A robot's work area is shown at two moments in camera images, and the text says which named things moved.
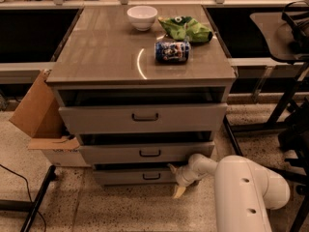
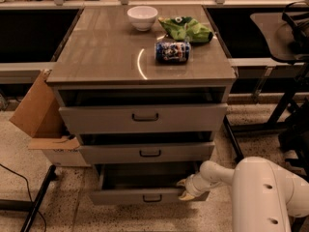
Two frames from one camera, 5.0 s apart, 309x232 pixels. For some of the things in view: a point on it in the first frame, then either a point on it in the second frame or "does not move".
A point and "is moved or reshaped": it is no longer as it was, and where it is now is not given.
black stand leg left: x=29 y=206 does not move
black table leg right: x=232 y=136 does not move
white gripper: x=182 y=177 to x=192 y=187
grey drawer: x=133 y=174 is moved or reshaped
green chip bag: x=185 y=28 does not move
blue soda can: x=172 y=51 does not move
